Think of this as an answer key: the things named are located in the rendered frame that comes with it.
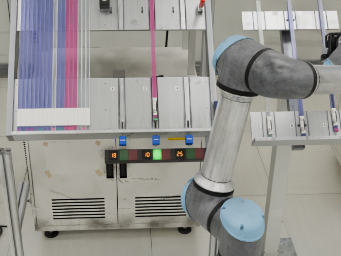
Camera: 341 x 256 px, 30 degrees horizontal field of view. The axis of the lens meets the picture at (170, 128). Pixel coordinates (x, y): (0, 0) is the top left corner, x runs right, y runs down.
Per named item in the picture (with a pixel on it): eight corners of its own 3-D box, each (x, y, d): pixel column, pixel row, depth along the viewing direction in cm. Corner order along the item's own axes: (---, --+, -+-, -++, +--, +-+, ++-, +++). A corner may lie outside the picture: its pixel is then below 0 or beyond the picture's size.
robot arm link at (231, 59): (205, 242, 172) (254, 49, 151) (172, 214, 182) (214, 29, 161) (237, 233, 179) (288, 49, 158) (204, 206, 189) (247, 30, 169)
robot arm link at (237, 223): (237, 270, 165) (241, 229, 158) (205, 243, 174) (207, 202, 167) (271, 253, 171) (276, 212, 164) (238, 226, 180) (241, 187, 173)
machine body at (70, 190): (199, 238, 275) (206, 112, 244) (36, 243, 271) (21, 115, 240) (185, 157, 332) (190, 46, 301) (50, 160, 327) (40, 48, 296)
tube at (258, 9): (272, 140, 208) (273, 139, 207) (268, 140, 208) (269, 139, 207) (259, 2, 223) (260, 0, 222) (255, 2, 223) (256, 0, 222)
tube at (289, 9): (305, 139, 209) (306, 138, 207) (301, 139, 208) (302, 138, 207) (290, 1, 224) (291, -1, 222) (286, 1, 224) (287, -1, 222)
